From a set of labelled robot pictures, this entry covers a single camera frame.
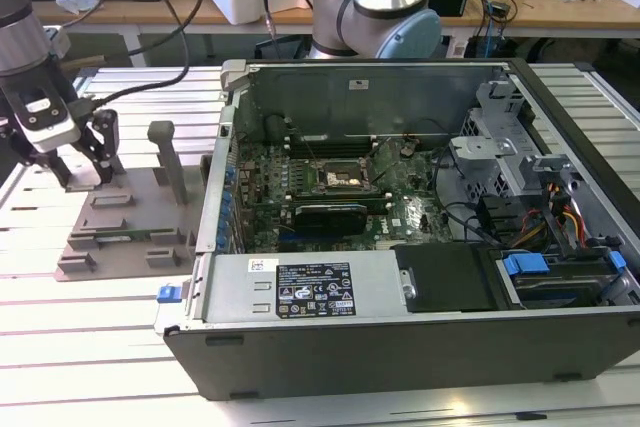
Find open black PC case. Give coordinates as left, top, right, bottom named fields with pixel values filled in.
left=162, top=57, right=640, bottom=401

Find black graphics card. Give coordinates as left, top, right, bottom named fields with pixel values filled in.
left=292, top=202, right=369, bottom=237

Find black RAM slot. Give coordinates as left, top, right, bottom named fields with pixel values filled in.
left=292, top=188, right=390, bottom=197
left=289, top=144, right=375, bottom=152
left=290, top=149, right=375, bottom=158
left=289, top=134, right=375, bottom=142
left=289, top=139, right=375, bottom=147
left=292, top=193, right=390, bottom=202
left=292, top=198, right=391, bottom=207

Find silver power supply unit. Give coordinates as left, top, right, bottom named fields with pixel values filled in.
left=202, top=249, right=419, bottom=324

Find black plastic shroud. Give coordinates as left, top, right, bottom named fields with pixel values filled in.
left=389, top=243, right=504, bottom=313

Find black camera cable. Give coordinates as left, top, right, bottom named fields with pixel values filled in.
left=64, top=0, right=207, bottom=116

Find green motherboard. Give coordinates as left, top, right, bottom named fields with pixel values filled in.
left=234, top=139, right=454, bottom=254

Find hard disk in blue carrier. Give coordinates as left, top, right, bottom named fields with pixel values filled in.
left=494, top=249, right=631, bottom=309

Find black cable in case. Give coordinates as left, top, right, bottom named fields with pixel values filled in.
left=432, top=146, right=496, bottom=248

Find yellow red power wires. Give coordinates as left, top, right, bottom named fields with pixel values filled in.
left=547, top=181, right=587, bottom=248

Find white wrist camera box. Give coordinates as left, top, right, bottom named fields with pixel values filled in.
left=8, top=88, right=82, bottom=153

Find CPU socket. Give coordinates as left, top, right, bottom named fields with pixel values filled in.
left=310, top=157, right=380, bottom=197

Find metal drive cage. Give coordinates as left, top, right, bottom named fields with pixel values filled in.
left=447, top=79, right=576, bottom=208

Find grey case latch handle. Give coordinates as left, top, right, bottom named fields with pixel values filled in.
left=220, top=59, right=249, bottom=93

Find green RAM stick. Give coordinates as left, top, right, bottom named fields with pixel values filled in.
left=93, top=230, right=155, bottom=244

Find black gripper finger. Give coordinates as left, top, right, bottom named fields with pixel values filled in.
left=9, top=134, right=72, bottom=191
left=82, top=110, right=122, bottom=184

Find grey parts rack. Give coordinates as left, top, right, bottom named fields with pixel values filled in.
left=53, top=120, right=214, bottom=284

